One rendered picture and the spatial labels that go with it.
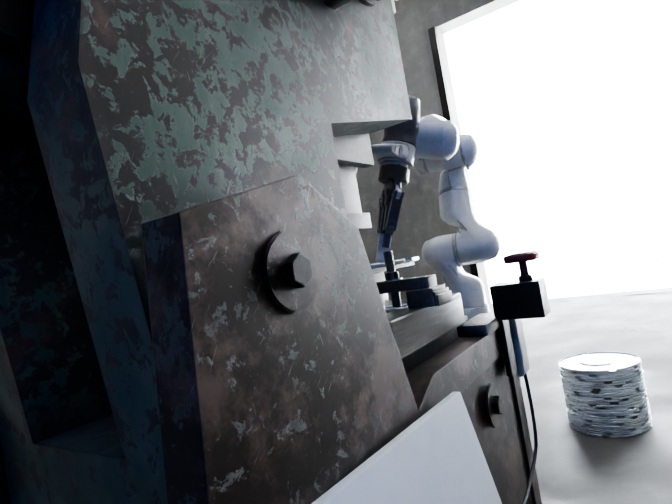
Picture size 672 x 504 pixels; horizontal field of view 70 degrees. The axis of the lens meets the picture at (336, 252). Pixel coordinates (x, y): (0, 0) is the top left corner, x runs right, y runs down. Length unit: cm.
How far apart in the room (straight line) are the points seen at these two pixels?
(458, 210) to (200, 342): 132
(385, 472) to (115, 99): 45
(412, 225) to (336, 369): 543
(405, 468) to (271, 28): 56
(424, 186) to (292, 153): 525
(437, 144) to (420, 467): 84
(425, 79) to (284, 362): 569
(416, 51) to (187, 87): 571
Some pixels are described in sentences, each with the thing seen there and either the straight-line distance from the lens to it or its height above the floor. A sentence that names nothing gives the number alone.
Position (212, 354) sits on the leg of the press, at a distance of 39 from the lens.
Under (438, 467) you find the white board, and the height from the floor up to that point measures 53.
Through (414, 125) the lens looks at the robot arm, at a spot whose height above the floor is 110.
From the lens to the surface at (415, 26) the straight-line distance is 629.
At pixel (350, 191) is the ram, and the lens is 95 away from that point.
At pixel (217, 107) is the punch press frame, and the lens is 55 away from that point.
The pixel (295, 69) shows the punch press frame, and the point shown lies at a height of 107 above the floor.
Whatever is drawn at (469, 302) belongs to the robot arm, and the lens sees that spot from 160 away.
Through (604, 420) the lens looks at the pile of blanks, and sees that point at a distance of 212.
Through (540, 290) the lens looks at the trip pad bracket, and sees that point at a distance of 99.
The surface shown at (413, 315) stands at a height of 70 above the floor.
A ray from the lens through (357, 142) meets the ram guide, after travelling 97.
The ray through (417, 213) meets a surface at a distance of 588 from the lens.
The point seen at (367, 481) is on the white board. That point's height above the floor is 58.
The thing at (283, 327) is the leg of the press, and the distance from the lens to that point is 45.
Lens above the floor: 80
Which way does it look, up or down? 2 degrees up
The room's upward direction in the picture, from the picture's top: 10 degrees counter-clockwise
